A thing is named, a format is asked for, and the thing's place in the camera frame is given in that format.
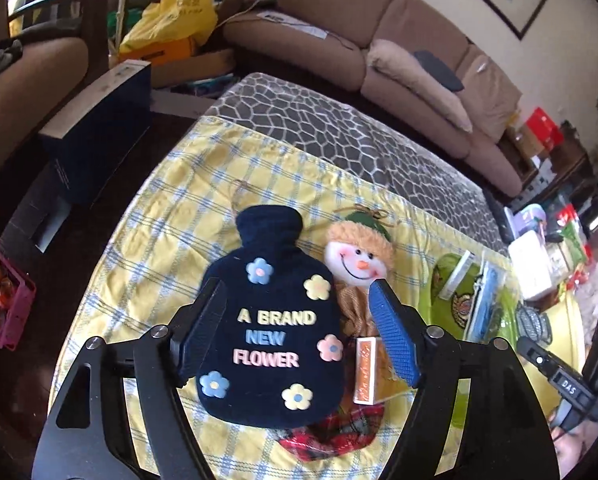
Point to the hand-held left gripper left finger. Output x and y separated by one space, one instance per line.
206 327

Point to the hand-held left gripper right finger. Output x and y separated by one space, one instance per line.
394 335

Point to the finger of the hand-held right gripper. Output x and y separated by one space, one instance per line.
554 375

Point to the yellow plastic basin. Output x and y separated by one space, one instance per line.
569 320

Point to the navy flowered hot water bottle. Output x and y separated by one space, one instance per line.
269 330

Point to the person's right hand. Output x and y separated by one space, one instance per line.
574 455

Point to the small orange box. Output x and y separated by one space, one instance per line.
365 370

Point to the grey mesh patch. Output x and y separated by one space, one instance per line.
531 325

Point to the round embroidered badge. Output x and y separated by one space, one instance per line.
461 306

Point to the green plastic bag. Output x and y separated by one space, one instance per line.
506 310

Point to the snowman doll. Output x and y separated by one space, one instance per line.
359 260

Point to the white labelled packet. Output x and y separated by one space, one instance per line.
456 275

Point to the blue packet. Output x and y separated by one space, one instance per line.
489 300

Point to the white plastic container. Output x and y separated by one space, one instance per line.
529 265

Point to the yellow plaid cloth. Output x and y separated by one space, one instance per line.
179 185

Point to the red white snack bag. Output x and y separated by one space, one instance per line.
566 214

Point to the purple plastic container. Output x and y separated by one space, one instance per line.
529 217

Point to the pink plastic crate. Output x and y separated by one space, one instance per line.
9 305

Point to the grey patterned table mat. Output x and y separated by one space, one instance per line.
329 125

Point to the navy blue box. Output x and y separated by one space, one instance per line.
104 125

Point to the brown cardboard box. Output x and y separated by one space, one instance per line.
526 142

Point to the red box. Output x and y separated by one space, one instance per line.
544 127

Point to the pale pink pillow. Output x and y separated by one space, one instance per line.
419 80

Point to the mauve back cushion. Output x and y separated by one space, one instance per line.
494 85

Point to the dark grey cushion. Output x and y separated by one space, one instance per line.
436 67

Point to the orange cardboard box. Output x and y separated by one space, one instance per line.
164 51

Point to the brown armchair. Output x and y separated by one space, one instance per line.
24 100

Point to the brown long sofa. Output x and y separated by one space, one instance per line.
379 25

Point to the yellow plastic bag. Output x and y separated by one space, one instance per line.
174 15

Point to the paper sheet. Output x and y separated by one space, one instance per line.
289 22

